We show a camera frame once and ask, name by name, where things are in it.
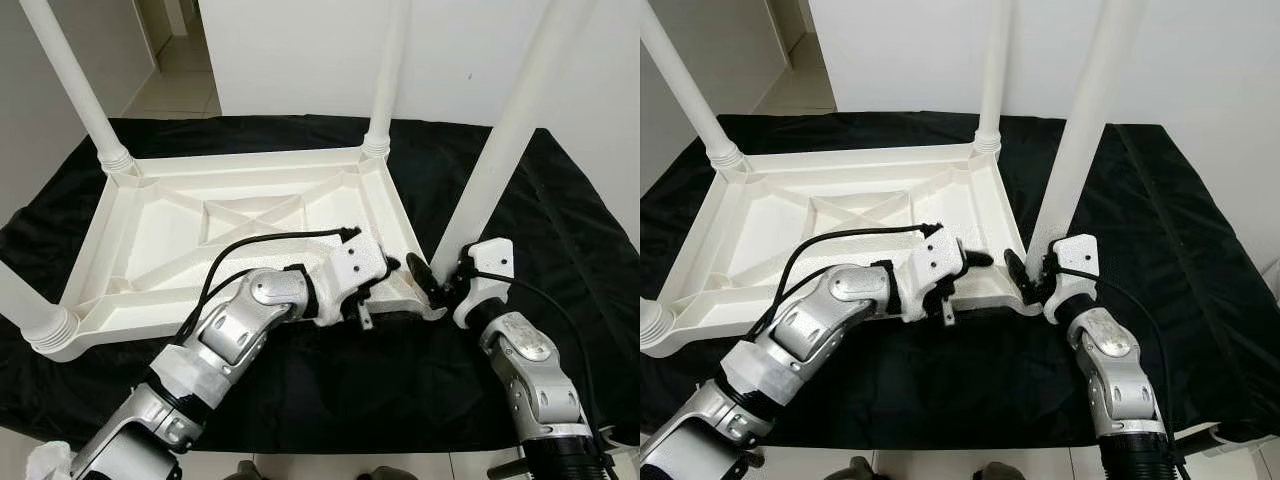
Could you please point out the grey right robot foot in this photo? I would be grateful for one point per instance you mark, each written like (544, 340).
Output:
(390, 474)
(995, 472)

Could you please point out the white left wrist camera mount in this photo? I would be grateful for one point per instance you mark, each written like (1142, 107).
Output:
(355, 262)
(935, 258)

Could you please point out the white plastic children table top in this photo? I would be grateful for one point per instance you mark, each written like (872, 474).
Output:
(770, 240)
(150, 240)

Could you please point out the black metal bar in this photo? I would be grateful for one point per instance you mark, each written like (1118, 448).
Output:
(1205, 437)
(505, 467)

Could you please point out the grey robot foot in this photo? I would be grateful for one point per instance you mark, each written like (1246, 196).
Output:
(995, 472)
(867, 469)
(245, 471)
(390, 474)

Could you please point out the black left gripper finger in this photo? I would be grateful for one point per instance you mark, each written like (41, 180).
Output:
(391, 265)
(978, 259)

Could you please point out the black fabric table cover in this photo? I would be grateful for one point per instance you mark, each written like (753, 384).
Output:
(380, 390)
(1000, 390)

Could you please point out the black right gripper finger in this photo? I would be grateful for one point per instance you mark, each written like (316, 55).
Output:
(1016, 270)
(420, 272)

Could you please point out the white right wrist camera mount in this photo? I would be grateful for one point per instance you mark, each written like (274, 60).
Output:
(1078, 258)
(490, 262)

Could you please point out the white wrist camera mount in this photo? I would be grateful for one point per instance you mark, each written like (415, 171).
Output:
(490, 262)
(935, 258)
(1078, 258)
(355, 262)

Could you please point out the grey left robot foot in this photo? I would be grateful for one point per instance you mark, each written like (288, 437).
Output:
(867, 469)
(245, 471)

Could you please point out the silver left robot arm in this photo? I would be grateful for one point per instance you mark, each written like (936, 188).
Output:
(230, 330)
(820, 320)

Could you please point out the white plastic screw-in table leg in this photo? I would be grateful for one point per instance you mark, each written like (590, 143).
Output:
(995, 60)
(510, 120)
(390, 60)
(1095, 110)
(25, 300)
(690, 95)
(652, 325)
(65, 70)

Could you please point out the white crumpled plastic wrap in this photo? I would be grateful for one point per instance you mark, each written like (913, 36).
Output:
(50, 462)

